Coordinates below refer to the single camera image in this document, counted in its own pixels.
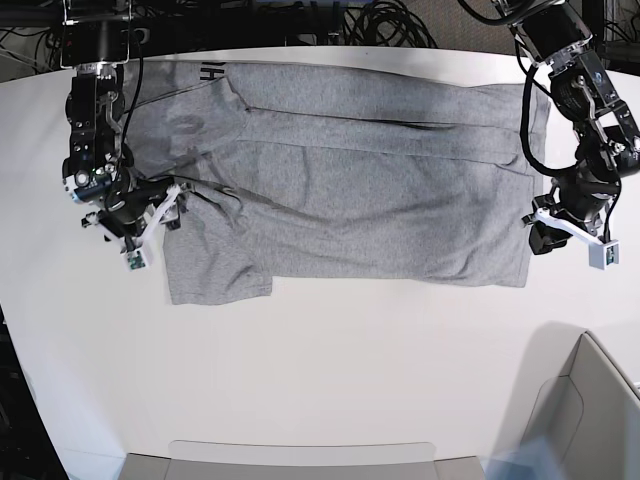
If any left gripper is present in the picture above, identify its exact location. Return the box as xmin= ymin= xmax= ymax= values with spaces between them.
xmin=522 ymin=182 xmax=621 ymax=255

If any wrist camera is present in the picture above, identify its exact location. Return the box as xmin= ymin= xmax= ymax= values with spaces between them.
xmin=121 ymin=244 xmax=153 ymax=272
xmin=588 ymin=240 xmax=620 ymax=270

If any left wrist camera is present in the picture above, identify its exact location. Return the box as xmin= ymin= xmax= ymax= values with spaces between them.
xmin=588 ymin=240 xmax=620 ymax=270

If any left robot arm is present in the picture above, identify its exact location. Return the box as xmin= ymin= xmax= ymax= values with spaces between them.
xmin=460 ymin=1 xmax=639 ymax=265

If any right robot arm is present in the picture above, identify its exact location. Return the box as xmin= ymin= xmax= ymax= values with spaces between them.
xmin=60 ymin=1 xmax=186 ymax=256

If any grey T-shirt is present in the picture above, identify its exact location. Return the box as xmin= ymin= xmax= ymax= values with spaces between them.
xmin=124 ymin=62 xmax=542 ymax=305

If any white box at right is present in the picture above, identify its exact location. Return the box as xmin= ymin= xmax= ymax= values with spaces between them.
xmin=521 ymin=332 xmax=639 ymax=479

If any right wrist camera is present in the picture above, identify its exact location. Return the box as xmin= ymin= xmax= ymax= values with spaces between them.
xmin=121 ymin=244 xmax=153 ymax=272

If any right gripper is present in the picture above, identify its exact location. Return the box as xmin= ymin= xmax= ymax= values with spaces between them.
xmin=81 ymin=177 xmax=192 ymax=250

